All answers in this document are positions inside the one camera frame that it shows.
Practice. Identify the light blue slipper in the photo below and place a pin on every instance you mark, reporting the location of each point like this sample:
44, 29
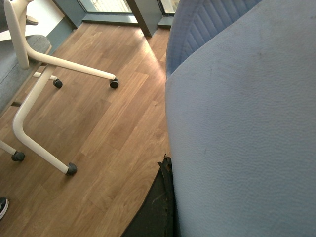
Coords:
240, 100

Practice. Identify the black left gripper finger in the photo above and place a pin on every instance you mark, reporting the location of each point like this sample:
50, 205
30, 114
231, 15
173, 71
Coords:
155, 216

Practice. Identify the black white shoe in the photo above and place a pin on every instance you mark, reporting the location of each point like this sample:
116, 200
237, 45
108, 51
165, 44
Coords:
4, 204

